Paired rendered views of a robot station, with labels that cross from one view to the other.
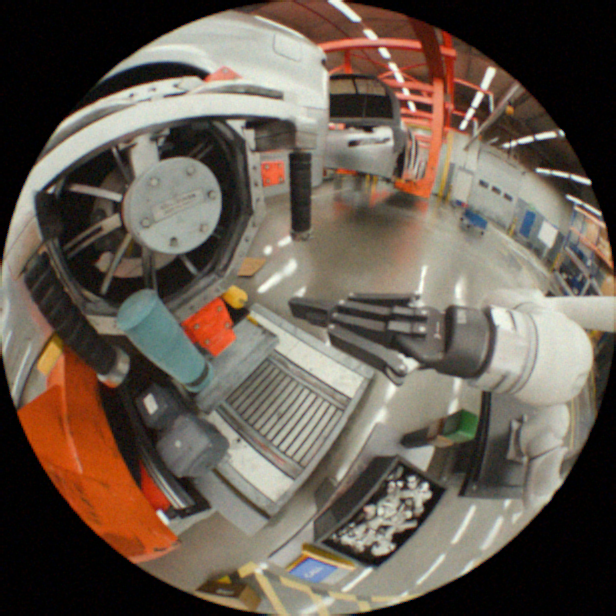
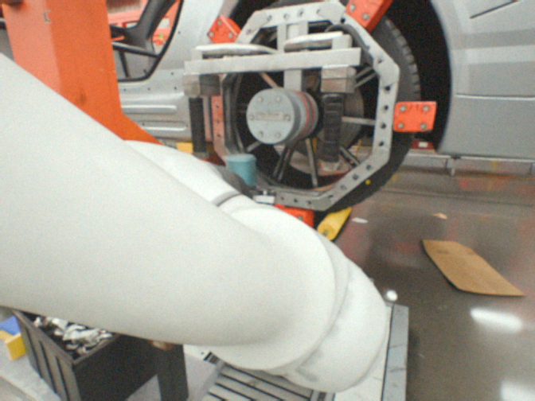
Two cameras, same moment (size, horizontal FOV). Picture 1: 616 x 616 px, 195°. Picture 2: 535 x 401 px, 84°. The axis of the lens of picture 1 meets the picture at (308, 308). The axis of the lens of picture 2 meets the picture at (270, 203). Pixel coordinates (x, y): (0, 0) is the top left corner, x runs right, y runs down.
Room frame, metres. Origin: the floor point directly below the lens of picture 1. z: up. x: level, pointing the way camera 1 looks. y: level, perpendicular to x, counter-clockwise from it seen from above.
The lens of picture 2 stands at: (0.07, -0.58, 0.88)
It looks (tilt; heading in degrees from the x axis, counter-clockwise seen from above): 18 degrees down; 79
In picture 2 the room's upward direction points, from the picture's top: straight up
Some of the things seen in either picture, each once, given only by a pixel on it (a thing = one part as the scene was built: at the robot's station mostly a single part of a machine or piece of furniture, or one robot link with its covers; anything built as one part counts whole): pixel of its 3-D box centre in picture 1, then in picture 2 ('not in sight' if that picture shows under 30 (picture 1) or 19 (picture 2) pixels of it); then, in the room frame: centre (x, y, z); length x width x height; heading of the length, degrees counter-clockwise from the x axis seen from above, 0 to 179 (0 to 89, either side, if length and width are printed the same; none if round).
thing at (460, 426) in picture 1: (460, 426); not in sight; (-0.01, -0.22, 0.64); 0.04 x 0.04 x 0.04; 54
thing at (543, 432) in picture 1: (547, 430); not in sight; (-0.23, -0.85, 0.49); 0.18 x 0.16 x 0.22; 157
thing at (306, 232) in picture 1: (300, 194); (332, 131); (0.31, 0.01, 0.83); 0.04 x 0.04 x 0.16
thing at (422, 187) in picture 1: (421, 130); not in sight; (3.28, -1.89, 1.75); 0.68 x 0.16 x 2.45; 54
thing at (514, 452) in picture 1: (523, 436); not in sight; (-0.21, -0.87, 0.35); 0.22 x 0.18 x 0.06; 142
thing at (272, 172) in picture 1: (265, 173); (412, 117); (0.57, 0.12, 0.85); 0.09 x 0.08 x 0.07; 144
